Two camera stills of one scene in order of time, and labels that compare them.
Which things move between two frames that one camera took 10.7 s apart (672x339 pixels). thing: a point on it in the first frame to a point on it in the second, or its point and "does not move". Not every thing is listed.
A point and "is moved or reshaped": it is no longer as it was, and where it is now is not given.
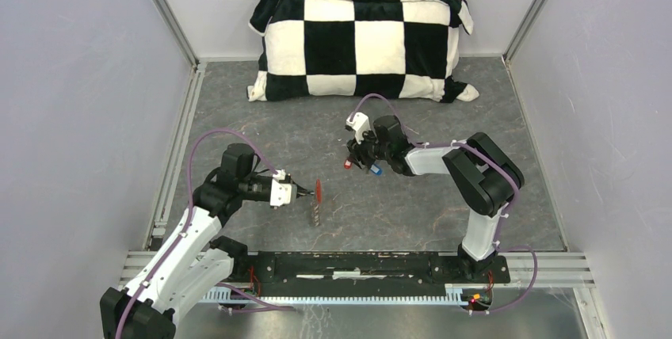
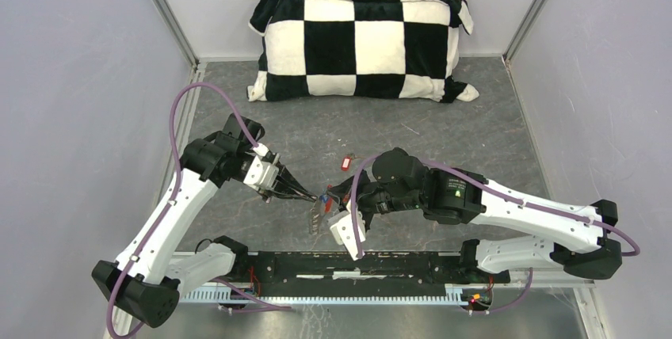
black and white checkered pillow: x=330 y=43 does not move
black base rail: x=364 y=274 does not move
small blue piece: x=376 y=169 is moved or reshaped
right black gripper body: x=368 y=151 to x=372 y=198
